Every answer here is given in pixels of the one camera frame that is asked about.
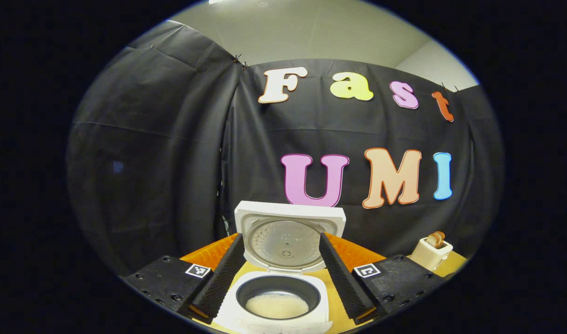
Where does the white toaster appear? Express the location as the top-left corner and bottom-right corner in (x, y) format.
(409, 231), (453, 272)

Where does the white rice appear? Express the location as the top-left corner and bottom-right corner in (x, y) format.
(245, 292), (309, 319)

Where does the black backdrop cloth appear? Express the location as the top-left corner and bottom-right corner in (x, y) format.
(66, 19), (504, 279)

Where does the white rice cooker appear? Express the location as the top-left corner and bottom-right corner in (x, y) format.
(214, 200), (347, 334)

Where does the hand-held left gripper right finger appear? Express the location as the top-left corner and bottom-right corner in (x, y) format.
(319, 232), (446, 325)

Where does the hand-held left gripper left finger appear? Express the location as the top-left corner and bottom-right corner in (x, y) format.
(123, 233), (246, 324)

